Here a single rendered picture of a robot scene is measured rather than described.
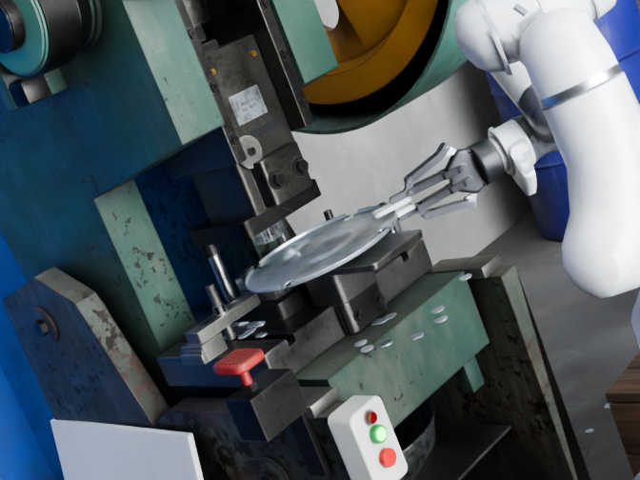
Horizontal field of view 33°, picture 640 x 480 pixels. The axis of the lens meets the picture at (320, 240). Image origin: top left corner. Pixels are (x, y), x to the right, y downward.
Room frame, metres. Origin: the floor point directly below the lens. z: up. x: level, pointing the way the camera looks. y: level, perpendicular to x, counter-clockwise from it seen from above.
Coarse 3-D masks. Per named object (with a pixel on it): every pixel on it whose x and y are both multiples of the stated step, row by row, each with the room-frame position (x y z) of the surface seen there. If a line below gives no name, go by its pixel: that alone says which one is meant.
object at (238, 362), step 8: (232, 352) 1.54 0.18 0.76; (240, 352) 1.52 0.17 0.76; (248, 352) 1.51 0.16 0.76; (256, 352) 1.50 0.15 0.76; (224, 360) 1.52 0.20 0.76; (232, 360) 1.51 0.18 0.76; (240, 360) 1.49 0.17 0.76; (248, 360) 1.48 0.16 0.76; (256, 360) 1.49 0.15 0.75; (216, 368) 1.51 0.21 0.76; (224, 368) 1.49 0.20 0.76; (232, 368) 1.48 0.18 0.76; (240, 368) 1.47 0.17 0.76; (248, 368) 1.48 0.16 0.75; (240, 376) 1.51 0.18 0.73; (248, 376) 1.51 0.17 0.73; (248, 384) 1.51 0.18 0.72
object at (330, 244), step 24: (360, 216) 1.89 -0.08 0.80; (384, 216) 1.82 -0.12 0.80; (312, 240) 1.87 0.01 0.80; (336, 240) 1.79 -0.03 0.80; (360, 240) 1.75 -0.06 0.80; (264, 264) 1.89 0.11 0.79; (288, 264) 1.81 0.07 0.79; (312, 264) 1.74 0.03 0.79; (336, 264) 1.67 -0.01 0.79; (264, 288) 1.74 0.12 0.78
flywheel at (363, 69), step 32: (352, 0) 2.10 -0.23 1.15; (384, 0) 2.05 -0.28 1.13; (416, 0) 1.95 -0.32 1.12; (448, 0) 1.95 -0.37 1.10; (352, 32) 2.12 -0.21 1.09; (384, 32) 2.07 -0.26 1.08; (416, 32) 1.97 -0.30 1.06; (352, 64) 2.12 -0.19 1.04; (384, 64) 2.04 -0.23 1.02; (416, 64) 2.05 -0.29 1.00; (320, 96) 2.18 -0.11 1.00; (352, 96) 2.12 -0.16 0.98
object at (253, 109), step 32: (224, 64) 1.83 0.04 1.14; (256, 64) 1.88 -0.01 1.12; (224, 96) 1.81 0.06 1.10; (256, 96) 1.86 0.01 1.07; (256, 128) 1.84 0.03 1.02; (288, 128) 1.89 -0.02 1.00; (256, 160) 1.81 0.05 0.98; (288, 160) 1.83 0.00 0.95; (224, 192) 1.83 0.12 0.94; (256, 192) 1.81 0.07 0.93; (288, 192) 1.81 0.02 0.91
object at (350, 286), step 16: (384, 240) 1.75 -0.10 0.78; (400, 240) 1.71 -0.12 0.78; (416, 240) 1.71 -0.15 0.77; (368, 256) 1.69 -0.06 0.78; (384, 256) 1.66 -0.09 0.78; (336, 272) 1.70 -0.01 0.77; (352, 272) 1.67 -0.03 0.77; (368, 272) 1.79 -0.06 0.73; (320, 288) 1.77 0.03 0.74; (336, 288) 1.74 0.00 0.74; (352, 288) 1.76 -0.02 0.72; (368, 288) 1.78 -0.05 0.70; (320, 304) 1.78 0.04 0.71; (336, 304) 1.75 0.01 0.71; (352, 304) 1.75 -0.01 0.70; (368, 304) 1.77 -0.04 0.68; (384, 304) 1.80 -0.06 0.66; (352, 320) 1.74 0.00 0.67; (368, 320) 1.76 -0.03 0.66
